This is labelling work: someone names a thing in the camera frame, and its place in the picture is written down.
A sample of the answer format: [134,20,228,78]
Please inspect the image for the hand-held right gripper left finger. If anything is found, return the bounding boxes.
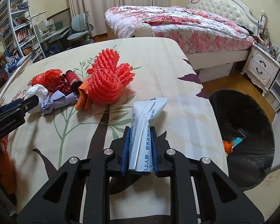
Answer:
[16,126,131,224]

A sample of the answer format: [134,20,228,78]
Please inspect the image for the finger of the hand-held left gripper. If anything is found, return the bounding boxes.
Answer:
[0,95,40,122]
[0,99,24,113]

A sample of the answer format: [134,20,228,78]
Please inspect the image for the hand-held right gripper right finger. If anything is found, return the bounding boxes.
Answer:
[152,127,265,224]

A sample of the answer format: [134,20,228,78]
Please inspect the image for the white plastic bag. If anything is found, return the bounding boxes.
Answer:
[24,84,49,113]

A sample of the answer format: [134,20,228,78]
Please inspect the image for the lavender cloth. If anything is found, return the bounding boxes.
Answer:
[41,91,78,115]

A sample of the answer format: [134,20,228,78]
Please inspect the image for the red plastic bag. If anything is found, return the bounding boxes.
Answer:
[31,69,63,90]

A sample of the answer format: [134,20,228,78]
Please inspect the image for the blue and white pouch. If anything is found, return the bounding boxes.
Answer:
[128,97,168,175]

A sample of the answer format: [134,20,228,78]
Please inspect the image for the red bottle with black cap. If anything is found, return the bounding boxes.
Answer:
[63,70,83,92]

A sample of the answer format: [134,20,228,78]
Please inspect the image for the orange wrapper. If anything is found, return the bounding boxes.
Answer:
[75,80,95,111]

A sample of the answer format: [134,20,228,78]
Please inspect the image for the orange plastic bag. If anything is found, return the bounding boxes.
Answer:
[222,141,234,157]

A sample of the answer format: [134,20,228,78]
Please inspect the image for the red foam net bundle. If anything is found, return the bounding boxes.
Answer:
[86,48,135,105]

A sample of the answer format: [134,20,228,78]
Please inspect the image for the teal tube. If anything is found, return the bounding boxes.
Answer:
[232,137,243,149]

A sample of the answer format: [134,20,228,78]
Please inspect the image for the wastebasket with black bag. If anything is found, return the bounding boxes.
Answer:
[209,89,275,190]

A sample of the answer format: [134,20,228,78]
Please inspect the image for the grey study desk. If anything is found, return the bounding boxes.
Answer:
[34,20,71,56]

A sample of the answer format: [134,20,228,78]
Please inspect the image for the white bookshelf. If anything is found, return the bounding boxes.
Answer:
[0,0,46,62]

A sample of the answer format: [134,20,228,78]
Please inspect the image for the floral printed tablecloth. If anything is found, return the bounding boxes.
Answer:
[0,37,229,224]

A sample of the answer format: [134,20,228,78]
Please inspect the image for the light blue office chair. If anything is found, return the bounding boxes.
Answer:
[67,13,95,45]

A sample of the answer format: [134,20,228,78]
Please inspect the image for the white under-bed box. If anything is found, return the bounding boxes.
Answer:
[197,62,232,83]

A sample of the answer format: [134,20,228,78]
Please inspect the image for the pink floral quilt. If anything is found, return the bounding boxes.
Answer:
[105,5,256,52]

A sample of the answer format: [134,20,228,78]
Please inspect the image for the white nightstand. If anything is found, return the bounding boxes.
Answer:
[241,44,280,96]

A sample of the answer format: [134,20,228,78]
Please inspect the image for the pile of small toiletries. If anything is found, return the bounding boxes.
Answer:
[255,34,280,59]

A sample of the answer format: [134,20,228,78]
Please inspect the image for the white upholstered bed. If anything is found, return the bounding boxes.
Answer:
[105,0,259,71]

